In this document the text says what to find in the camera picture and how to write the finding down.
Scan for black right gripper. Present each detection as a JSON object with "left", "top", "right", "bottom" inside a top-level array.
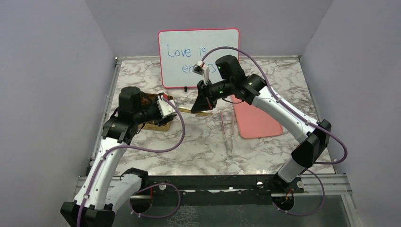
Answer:
[{"left": 191, "top": 79, "right": 234, "bottom": 114}]

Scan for gold chocolate box tray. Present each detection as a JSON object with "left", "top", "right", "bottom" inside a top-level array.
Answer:
[{"left": 141, "top": 92, "right": 176, "bottom": 132}]

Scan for silver tin lid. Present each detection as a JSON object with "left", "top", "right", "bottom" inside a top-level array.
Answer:
[{"left": 177, "top": 106, "right": 214, "bottom": 117}]

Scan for pink silicone tongs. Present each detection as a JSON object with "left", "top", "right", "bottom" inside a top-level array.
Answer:
[{"left": 219, "top": 109, "right": 236, "bottom": 157}]

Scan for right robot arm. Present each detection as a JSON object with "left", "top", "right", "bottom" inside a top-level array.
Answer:
[{"left": 191, "top": 55, "right": 331, "bottom": 192}]

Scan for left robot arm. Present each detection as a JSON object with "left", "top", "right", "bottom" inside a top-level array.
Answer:
[{"left": 61, "top": 87, "right": 180, "bottom": 227}]

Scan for pink plastic tray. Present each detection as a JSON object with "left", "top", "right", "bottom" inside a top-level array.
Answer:
[{"left": 231, "top": 95, "right": 283, "bottom": 139}]

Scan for pink-framed whiteboard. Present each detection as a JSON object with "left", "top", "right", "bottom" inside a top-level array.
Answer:
[{"left": 158, "top": 28, "right": 240, "bottom": 89}]

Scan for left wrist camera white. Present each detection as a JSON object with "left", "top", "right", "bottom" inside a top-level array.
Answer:
[{"left": 157, "top": 93, "right": 176, "bottom": 118}]

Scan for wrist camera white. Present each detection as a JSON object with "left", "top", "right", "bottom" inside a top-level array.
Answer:
[
  {"left": 157, "top": 93, "right": 176, "bottom": 118},
  {"left": 192, "top": 61, "right": 209, "bottom": 84}
]

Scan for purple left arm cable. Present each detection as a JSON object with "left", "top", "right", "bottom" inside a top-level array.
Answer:
[{"left": 76, "top": 97, "right": 186, "bottom": 227}]

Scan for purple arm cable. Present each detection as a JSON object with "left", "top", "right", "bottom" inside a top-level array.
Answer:
[
  {"left": 200, "top": 46, "right": 349, "bottom": 165},
  {"left": 76, "top": 97, "right": 186, "bottom": 227}
]

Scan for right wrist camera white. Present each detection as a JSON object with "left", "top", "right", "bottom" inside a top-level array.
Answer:
[{"left": 192, "top": 61, "right": 209, "bottom": 84}]

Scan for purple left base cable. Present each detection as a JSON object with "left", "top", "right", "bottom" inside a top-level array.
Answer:
[{"left": 129, "top": 183, "right": 183, "bottom": 220}]

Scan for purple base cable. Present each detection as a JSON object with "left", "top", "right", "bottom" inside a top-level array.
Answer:
[
  {"left": 271, "top": 169, "right": 326, "bottom": 217},
  {"left": 129, "top": 183, "right": 183, "bottom": 220}
]

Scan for black table base rail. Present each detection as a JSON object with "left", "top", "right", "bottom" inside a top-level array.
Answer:
[{"left": 86, "top": 167, "right": 305, "bottom": 208}]

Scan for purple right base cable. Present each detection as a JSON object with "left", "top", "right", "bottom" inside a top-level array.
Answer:
[{"left": 271, "top": 169, "right": 326, "bottom": 217}]

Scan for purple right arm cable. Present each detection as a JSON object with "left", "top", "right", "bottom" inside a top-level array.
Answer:
[{"left": 200, "top": 46, "right": 349, "bottom": 165}]

